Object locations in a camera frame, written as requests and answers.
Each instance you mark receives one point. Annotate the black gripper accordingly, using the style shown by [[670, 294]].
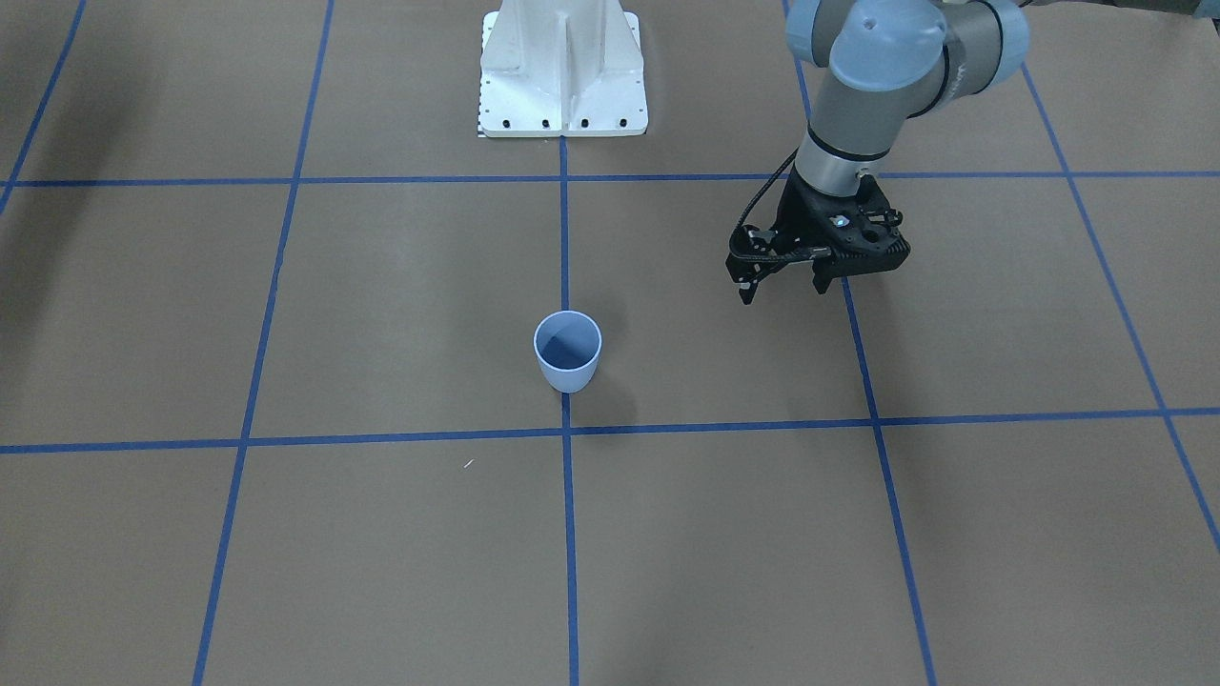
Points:
[[799, 218]]

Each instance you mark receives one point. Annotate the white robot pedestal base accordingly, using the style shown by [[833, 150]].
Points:
[[561, 68]]

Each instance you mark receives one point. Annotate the light blue plastic cup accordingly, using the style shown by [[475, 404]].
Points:
[[568, 346]]

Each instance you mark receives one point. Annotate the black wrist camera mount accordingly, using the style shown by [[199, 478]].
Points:
[[865, 232]]

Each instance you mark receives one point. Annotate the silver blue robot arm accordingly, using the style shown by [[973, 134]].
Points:
[[884, 63]]

